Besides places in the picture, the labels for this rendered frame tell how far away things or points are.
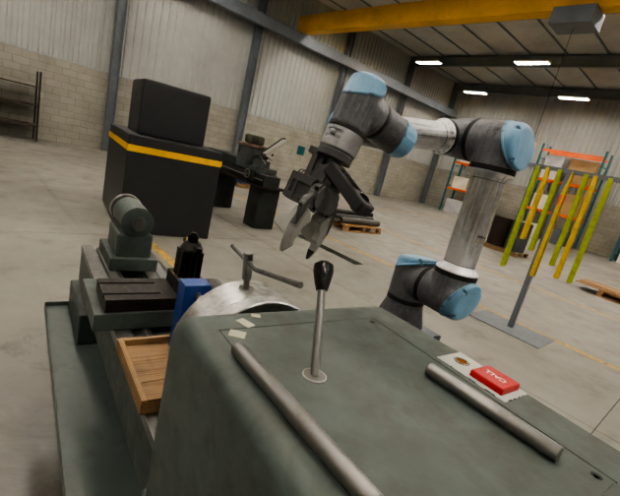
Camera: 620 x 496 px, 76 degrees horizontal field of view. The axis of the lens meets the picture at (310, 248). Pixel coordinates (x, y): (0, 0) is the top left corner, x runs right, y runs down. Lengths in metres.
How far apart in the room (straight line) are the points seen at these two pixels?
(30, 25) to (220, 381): 14.52
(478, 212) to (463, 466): 0.72
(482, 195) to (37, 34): 14.36
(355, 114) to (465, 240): 0.51
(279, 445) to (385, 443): 0.13
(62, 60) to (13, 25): 1.31
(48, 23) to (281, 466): 14.78
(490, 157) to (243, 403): 0.84
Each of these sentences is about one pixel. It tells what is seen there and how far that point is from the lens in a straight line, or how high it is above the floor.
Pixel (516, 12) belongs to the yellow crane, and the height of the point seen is 5.98.
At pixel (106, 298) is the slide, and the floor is 0.97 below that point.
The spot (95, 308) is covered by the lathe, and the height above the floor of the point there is 0.93.
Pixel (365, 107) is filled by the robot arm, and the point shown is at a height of 1.65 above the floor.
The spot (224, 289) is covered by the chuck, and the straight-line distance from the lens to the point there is 0.90.
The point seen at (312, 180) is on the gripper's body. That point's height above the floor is 1.51.
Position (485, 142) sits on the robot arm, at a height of 1.68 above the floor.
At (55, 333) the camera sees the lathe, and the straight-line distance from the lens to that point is 2.11.
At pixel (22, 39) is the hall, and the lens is 14.86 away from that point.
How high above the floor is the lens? 1.56
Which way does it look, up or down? 13 degrees down
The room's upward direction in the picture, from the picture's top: 14 degrees clockwise
